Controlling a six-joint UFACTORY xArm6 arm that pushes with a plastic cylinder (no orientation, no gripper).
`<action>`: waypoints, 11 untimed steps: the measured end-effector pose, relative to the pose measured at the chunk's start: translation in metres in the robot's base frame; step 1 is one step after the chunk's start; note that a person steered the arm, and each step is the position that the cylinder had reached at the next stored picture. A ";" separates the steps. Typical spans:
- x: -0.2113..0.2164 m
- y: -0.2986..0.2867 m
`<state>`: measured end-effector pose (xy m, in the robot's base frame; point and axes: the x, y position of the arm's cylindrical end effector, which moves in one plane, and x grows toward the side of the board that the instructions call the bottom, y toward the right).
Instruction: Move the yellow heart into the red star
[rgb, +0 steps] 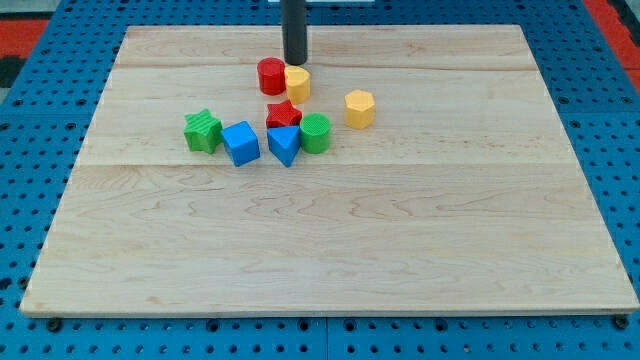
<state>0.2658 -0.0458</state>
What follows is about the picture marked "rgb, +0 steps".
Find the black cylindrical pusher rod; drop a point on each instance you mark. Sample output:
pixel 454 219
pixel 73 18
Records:
pixel 294 31

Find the yellow heart block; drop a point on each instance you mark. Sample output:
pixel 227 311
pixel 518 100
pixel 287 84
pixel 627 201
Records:
pixel 298 84

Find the red star block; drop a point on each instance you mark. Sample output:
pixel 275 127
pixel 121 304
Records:
pixel 282 114

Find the green star block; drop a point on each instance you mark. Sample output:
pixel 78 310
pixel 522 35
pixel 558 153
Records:
pixel 202 131

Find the red cylinder block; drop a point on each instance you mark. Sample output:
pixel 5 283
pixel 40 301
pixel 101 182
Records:
pixel 271 76

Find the yellow hexagon block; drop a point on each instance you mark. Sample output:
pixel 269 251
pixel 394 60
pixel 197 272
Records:
pixel 359 109

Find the green cylinder block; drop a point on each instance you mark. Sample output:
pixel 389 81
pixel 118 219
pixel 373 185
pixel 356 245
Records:
pixel 315 133

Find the blue triangle block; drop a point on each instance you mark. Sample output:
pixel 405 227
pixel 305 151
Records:
pixel 284 143

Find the blue cube block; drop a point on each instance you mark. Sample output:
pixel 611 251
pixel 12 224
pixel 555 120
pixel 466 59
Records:
pixel 241 143

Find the light wooden board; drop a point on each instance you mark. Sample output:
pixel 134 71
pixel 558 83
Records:
pixel 464 196

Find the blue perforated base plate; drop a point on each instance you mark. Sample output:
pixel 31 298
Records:
pixel 49 107

